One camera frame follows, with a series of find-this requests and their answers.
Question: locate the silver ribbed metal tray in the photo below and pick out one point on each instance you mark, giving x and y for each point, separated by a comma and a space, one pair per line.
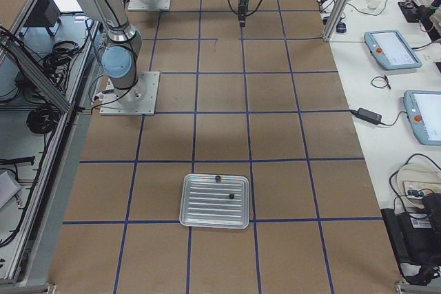
205, 203

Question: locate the upper blue teach pendant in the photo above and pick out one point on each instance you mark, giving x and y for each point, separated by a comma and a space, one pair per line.
391, 51

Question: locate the blue teach pendant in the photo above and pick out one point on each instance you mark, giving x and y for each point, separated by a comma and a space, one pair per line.
423, 111
391, 51

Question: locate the black power adapter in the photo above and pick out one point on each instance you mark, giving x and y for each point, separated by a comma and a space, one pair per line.
369, 116

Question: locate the lower blue teach pendant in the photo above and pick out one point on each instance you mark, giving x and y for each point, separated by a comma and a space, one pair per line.
423, 111

